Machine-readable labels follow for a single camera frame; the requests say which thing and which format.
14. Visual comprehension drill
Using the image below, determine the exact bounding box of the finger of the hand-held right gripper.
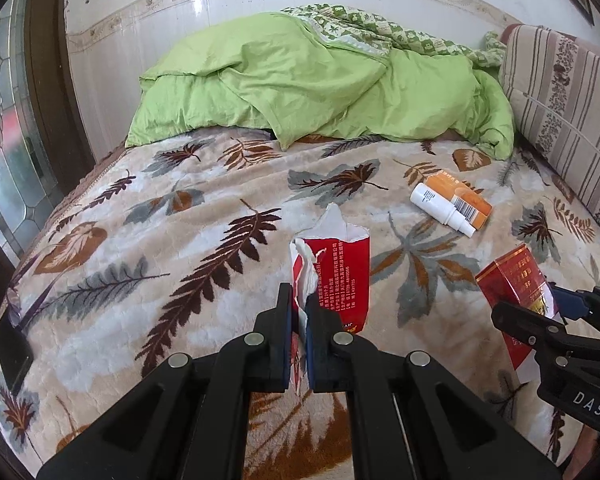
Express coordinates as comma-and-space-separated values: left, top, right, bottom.
491, 300, 581, 363
546, 284, 600, 342

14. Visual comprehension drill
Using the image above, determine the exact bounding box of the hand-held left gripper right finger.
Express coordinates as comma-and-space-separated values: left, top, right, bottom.
305, 297, 563, 480

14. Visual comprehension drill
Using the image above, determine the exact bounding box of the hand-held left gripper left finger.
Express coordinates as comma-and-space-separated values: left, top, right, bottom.
37, 282, 301, 480

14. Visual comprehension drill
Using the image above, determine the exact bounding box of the red cigarette box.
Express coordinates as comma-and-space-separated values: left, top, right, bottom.
475, 244, 557, 384

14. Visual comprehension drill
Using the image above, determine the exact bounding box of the torn red paper box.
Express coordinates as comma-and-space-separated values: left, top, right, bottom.
289, 203, 371, 392

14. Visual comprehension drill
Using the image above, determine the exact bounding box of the leaf print blanket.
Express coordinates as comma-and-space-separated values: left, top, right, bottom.
0, 127, 600, 480

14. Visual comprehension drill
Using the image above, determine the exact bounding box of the orange medicine box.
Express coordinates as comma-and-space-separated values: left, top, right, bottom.
424, 172, 494, 226

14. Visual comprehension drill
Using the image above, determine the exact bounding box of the white spray bottle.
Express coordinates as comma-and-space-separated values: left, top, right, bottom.
410, 182, 477, 237

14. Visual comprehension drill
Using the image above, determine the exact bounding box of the striped floral cushion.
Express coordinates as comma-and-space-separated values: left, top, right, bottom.
497, 23, 600, 252

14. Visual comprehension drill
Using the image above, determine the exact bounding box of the black phone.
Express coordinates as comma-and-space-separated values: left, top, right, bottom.
0, 317, 35, 394

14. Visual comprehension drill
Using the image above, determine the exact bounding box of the green duvet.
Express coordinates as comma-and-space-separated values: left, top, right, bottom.
125, 4, 515, 161

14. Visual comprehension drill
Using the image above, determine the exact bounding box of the leaded glass door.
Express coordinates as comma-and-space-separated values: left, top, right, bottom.
0, 0, 97, 263

